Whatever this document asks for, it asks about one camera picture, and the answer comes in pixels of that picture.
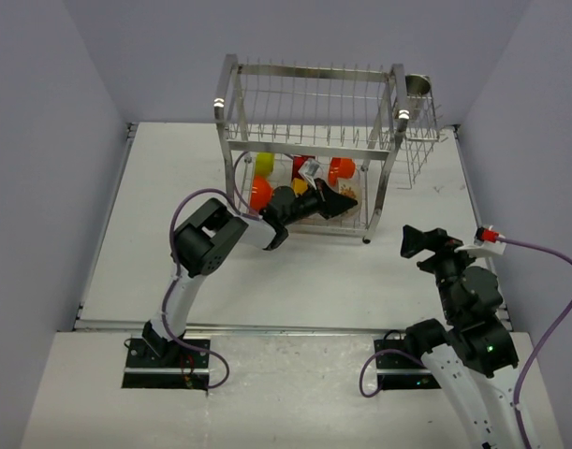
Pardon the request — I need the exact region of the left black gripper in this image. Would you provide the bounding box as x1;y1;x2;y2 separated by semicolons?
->
281;178;355;226

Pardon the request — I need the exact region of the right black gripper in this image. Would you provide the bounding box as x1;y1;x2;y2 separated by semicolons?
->
400;224;488;321

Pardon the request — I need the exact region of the white floral bowl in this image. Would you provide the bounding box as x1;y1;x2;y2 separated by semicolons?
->
336;178;362;219

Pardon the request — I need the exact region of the yellow bowl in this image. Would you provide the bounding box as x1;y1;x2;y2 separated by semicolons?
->
291;178;309;196

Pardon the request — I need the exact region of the orange bowl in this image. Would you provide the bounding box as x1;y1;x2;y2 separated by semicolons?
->
249;176;273;212
328;157;356;186

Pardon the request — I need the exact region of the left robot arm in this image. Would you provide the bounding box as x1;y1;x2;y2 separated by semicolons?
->
142;179;359;368

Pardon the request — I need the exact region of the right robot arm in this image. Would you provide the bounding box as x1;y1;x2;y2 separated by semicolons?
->
401;225;542;448

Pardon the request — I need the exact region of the steel two-tier dish rack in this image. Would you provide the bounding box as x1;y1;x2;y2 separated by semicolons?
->
213;54;409;243

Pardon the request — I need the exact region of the dark red bowl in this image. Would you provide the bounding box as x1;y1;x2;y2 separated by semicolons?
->
291;155;314;179

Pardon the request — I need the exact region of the lime green bowl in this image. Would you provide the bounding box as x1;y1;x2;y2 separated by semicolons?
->
255;152;275;178

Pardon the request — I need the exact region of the steel utensil cup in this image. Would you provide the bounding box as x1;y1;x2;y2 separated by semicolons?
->
405;74;432;121

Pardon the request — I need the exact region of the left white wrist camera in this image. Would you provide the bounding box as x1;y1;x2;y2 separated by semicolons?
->
298;158;320;187

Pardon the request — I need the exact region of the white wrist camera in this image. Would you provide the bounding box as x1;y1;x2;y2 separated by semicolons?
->
298;158;320;187
454;226;506;258

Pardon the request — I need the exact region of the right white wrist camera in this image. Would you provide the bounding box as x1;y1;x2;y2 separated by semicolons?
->
454;226;506;258

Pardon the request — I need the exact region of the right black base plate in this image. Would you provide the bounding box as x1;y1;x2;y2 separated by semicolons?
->
375;354;441;391

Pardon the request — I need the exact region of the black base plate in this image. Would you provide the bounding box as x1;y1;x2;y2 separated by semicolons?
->
122;338;210;391
375;354;441;391

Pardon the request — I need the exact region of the wire cutlery basket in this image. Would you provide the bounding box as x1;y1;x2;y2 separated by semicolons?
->
392;90;440;190

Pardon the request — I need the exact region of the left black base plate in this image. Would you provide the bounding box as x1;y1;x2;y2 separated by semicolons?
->
122;338;210;391

